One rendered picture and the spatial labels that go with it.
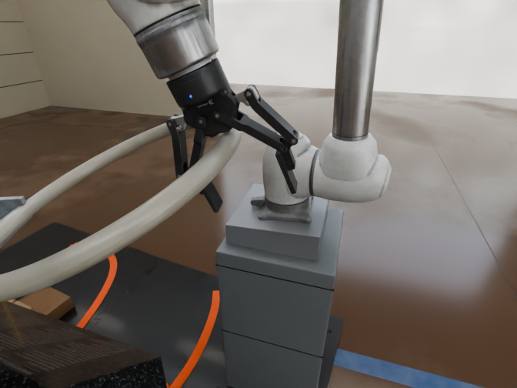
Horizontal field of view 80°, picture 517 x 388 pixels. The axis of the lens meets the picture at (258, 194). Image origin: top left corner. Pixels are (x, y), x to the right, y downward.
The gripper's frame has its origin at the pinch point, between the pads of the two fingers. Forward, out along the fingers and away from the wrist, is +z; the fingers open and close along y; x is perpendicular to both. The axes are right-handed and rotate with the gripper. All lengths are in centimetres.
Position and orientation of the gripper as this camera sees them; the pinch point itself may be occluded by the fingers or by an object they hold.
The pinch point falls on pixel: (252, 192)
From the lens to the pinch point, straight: 49.5
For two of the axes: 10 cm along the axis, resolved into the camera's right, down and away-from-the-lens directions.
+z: 3.8, 8.0, 4.7
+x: -1.7, 5.6, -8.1
